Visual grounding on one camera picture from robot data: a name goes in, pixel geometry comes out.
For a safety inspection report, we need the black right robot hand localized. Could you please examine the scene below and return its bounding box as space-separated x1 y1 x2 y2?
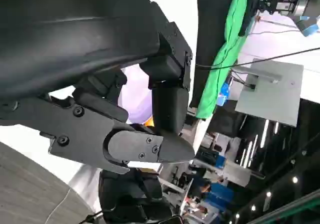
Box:
98 167 176 224

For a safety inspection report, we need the green cloth backdrop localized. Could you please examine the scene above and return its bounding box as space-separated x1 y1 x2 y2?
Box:
194 0 254 120

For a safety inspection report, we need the long black room cable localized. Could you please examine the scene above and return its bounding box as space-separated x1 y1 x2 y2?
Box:
195 47 320 70

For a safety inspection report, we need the black cloth backdrop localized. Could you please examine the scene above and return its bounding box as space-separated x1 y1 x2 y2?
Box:
189 0 262 109

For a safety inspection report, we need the lilac plate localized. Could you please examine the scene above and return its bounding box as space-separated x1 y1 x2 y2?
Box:
117 63 157 125

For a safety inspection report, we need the grey flat panel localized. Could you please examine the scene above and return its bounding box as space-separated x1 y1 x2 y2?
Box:
234 58 305 128

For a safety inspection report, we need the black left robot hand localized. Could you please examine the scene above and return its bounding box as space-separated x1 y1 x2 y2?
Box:
0 0 196 175

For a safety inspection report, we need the small blue box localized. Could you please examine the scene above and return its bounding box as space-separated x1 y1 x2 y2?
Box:
216 82 231 107

